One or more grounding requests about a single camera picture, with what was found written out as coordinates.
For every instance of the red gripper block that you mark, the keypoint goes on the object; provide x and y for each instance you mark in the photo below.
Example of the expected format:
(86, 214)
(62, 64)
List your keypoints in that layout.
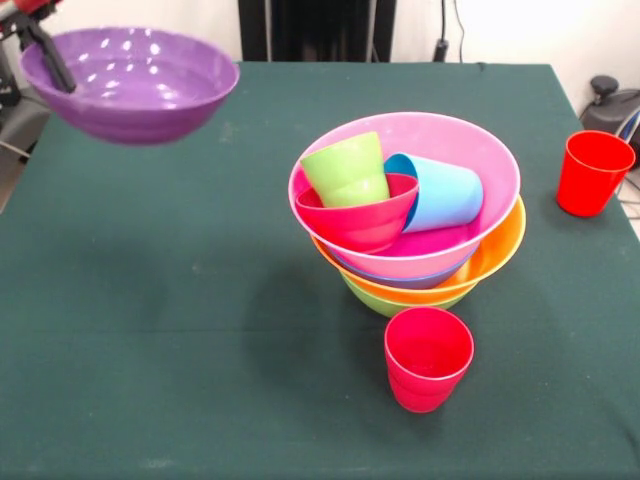
(30, 5)

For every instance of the purple bowl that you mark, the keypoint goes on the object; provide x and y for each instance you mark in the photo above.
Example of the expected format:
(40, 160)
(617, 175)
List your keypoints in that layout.
(140, 120)

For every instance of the green cup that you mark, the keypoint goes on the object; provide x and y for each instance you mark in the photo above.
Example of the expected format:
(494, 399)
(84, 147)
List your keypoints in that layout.
(345, 170)

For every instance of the small crimson pink bowl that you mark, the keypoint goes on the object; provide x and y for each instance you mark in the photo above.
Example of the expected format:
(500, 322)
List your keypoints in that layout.
(360, 225)

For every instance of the large magenta bowl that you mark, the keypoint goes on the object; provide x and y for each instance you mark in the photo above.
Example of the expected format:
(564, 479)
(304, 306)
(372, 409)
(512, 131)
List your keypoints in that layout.
(450, 135)

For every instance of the blue bowl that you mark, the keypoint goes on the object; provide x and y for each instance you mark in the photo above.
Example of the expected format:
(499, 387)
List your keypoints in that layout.
(400, 281)

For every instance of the blue cup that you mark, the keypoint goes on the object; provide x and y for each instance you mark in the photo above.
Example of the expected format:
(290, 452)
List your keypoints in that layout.
(445, 195)

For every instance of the green bowl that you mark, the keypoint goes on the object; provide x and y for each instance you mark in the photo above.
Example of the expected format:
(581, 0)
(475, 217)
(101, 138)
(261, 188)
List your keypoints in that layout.
(390, 305)

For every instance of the large orange bowl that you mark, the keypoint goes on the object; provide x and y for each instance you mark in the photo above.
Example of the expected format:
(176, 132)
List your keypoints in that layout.
(500, 250)

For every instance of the crimson pink cup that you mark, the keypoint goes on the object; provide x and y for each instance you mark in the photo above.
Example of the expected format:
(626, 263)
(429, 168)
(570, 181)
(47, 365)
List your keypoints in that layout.
(425, 380)

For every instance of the red cup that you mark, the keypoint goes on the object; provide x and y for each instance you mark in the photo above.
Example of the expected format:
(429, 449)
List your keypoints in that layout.
(590, 180)

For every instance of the dark green tablecloth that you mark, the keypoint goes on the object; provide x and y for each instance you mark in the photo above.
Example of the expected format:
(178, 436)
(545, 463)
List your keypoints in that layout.
(150, 400)

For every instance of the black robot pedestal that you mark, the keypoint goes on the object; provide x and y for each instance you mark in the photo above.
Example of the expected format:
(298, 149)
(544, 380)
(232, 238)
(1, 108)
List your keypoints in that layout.
(325, 30)

